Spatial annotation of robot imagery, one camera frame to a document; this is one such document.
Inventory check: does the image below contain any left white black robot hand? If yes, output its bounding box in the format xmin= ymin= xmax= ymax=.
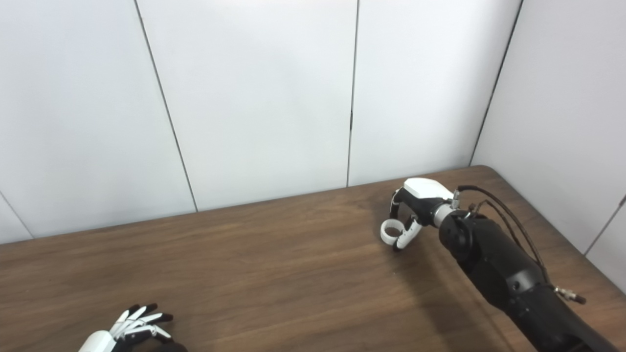
xmin=78 ymin=303 xmax=174 ymax=352

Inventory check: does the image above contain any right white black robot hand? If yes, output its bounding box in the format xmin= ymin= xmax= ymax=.
xmin=390 ymin=178 xmax=455 ymax=251

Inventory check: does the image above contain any white toothed plastic ring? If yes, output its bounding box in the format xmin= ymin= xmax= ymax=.
xmin=380 ymin=219 xmax=405 ymax=246

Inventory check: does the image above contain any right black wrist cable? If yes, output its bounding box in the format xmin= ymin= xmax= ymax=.
xmin=457 ymin=185 xmax=586 ymax=305

